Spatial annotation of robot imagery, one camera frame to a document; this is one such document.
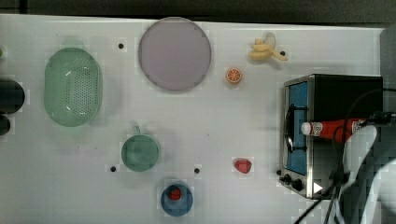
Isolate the red ketchup bottle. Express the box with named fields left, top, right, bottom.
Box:
left=301, top=119, right=365, bottom=143

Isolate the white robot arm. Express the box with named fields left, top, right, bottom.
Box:
left=329, top=125, right=396, bottom=224

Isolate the black toaster oven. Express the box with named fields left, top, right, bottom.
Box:
left=278, top=74, right=383, bottom=199

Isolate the orange slice toy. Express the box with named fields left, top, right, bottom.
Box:
left=225, top=67, right=243, bottom=84

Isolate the purple round plate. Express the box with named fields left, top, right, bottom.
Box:
left=138, top=17, right=211, bottom=91

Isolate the red toy strawberry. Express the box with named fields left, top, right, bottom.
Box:
left=233, top=159, right=252, bottom=174

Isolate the green mug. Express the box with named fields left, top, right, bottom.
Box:
left=120, top=126, right=160, bottom=172

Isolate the small red toy in cup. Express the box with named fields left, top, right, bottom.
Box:
left=168, top=188, right=181, bottom=201

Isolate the peeled toy banana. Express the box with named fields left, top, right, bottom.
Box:
left=248, top=33, right=288, bottom=61

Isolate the blue cup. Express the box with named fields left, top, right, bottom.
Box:
left=161, top=183, right=193, bottom=217

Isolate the green perforated colander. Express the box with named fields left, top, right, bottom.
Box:
left=44, top=48, right=103, bottom=127

